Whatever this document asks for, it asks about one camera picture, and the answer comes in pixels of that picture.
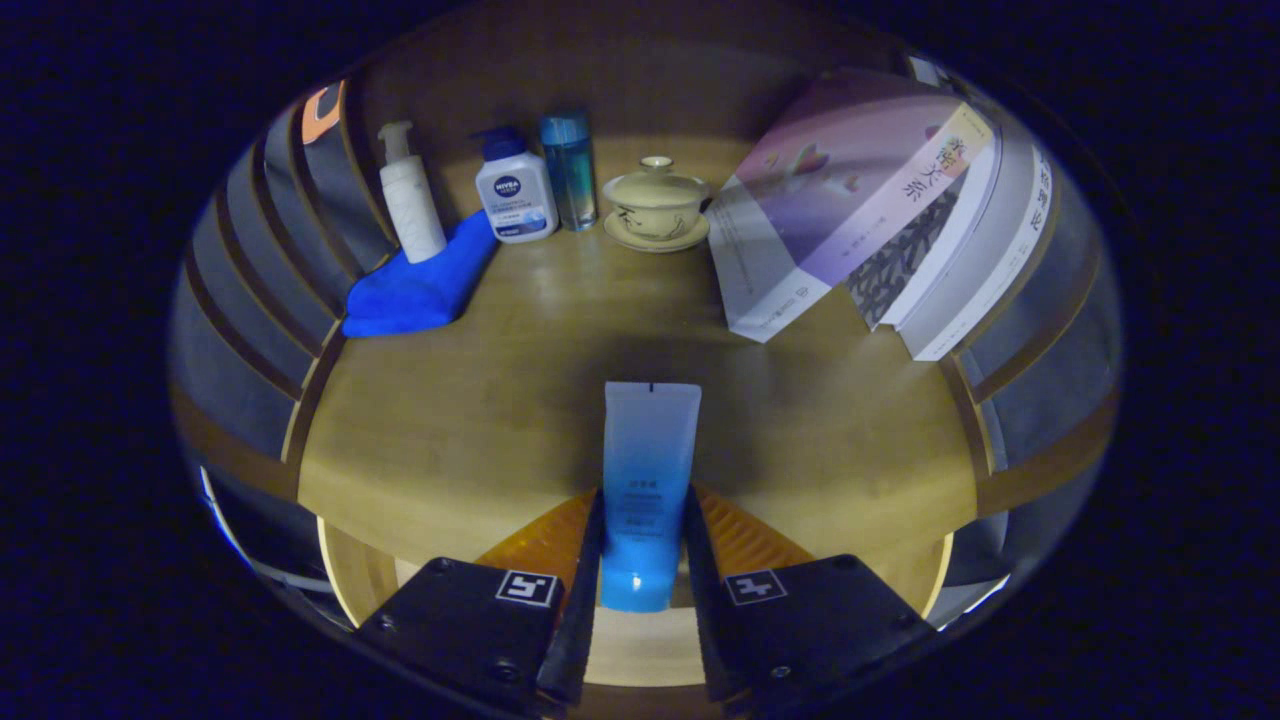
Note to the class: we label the thick white book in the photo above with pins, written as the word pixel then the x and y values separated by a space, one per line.
pixel 990 270

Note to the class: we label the wooden countertop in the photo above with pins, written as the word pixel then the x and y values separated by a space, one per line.
pixel 480 420

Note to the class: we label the purple and white book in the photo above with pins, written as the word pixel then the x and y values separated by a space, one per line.
pixel 850 190

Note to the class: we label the wooden cabinet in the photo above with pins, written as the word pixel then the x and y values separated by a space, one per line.
pixel 640 80

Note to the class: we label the blue folded cloth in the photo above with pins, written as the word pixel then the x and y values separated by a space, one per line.
pixel 420 295

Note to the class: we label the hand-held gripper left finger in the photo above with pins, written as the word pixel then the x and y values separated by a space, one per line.
pixel 578 640

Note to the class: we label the white pump bottle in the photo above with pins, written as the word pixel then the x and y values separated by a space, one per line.
pixel 415 215

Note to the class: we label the blue squeeze tube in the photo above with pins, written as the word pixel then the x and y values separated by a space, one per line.
pixel 648 470

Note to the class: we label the beige lidded teacup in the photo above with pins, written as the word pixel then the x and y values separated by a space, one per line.
pixel 655 215

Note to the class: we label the teal transparent bottle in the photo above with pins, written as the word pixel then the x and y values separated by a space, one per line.
pixel 570 170

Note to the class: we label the white bottle with blue cap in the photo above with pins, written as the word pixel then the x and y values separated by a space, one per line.
pixel 515 195

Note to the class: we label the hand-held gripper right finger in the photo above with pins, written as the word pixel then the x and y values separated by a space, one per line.
pixel 705 640

